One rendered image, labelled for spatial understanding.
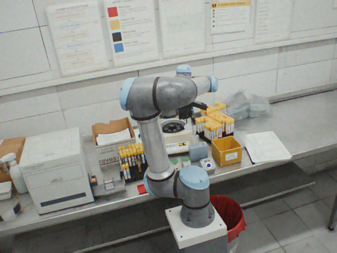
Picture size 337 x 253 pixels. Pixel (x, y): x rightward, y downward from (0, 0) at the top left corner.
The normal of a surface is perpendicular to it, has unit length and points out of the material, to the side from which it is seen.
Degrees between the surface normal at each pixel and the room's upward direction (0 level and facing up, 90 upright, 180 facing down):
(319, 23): 90
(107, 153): 86
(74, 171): 90
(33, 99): 90
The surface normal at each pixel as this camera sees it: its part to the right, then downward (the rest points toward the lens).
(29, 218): -0.09, -0.87
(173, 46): 0.28, 0.50
